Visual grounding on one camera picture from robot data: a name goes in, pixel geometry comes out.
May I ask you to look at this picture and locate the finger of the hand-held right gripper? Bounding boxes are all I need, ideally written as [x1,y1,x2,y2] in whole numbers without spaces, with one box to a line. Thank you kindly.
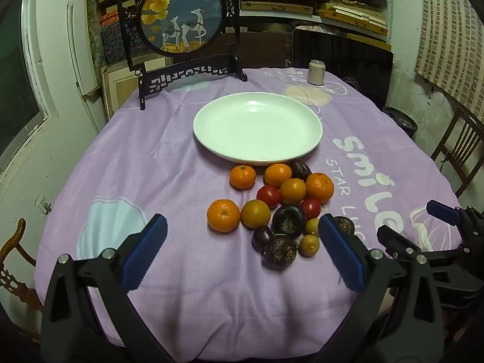
[426,200,484,252]
[377,224,469,263]

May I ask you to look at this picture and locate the window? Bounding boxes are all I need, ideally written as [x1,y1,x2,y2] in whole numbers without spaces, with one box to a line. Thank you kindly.
[0,0,50,171]

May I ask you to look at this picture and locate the round deer screen black stand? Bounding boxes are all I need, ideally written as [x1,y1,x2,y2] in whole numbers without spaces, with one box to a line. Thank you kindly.
[115,0,248,110]

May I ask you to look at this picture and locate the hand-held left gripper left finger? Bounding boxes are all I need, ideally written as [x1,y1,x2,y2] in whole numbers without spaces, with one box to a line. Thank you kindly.
[41,214,178,363]

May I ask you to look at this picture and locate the white round plate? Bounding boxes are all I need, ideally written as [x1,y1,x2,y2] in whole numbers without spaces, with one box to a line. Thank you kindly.
[193,92,323,166]

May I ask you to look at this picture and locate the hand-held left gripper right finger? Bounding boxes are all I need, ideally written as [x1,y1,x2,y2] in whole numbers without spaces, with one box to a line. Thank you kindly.
[314,214,449,363]

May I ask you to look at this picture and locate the brown slatted wooden chair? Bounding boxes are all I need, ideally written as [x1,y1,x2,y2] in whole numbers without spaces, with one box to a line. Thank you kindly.
[431,106,484,197]

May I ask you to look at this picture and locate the dark patterned boxes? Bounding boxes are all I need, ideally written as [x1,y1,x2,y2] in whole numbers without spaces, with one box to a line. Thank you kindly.
[100,11,131,63]

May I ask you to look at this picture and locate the small dark purple plum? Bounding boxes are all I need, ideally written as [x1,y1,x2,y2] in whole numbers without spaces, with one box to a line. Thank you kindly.
[251,226,275,253]

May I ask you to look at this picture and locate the black panel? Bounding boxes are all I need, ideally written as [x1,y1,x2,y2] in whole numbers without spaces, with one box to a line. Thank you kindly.
[291,28,394,106]

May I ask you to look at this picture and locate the wooden framed picture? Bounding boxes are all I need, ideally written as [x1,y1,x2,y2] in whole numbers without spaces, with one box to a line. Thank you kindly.
[100,51,175,118]

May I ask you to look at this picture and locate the purple printed tablecloth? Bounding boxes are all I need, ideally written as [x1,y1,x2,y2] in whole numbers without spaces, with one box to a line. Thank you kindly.
[34,66,467,361]

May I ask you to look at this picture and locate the carved reddish wooden chair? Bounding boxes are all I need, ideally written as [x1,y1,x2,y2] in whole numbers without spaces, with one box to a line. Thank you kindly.
[0,217,44,333]

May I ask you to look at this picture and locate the beige checked cloth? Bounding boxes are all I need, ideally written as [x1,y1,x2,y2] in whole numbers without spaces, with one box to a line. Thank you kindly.
[414,0,484,110]

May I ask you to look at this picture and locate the smooth yellow-orange citrus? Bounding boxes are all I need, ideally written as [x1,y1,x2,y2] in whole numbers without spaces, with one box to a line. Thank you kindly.
[240,199,272,229]
[280,178,307,205]

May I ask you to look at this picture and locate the dark purple passion fruit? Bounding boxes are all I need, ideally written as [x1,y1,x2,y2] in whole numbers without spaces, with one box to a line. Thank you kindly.
[333,216,356,237]
[289,159,312,181]
[263,235,298,271]
[272,204,308,235]

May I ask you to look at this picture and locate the black round disc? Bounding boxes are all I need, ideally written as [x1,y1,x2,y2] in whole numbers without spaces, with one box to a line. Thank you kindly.
[382,106,418,137]

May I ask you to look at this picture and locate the red tomato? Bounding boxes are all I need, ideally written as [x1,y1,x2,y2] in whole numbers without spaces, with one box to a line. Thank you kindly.
[299,198,322,220]
[256,185,281,209]

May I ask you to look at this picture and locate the pale beverage can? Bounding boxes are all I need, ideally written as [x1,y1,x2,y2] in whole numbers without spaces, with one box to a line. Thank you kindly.
[307,60,326,86]

